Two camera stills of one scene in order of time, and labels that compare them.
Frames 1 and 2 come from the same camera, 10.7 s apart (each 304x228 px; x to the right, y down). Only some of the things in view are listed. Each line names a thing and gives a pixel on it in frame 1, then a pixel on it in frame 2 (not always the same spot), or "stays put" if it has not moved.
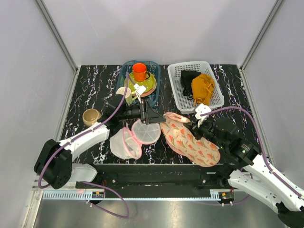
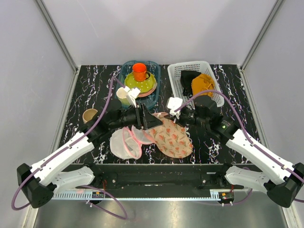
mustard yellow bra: (202, 87) stays put
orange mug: (139, 71) stays put
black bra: (186, 77) stays put
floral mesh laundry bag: (200, 150) → (171, 139)
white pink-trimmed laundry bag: (126, 142) stays put
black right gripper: (197, 130) → (179, 121)
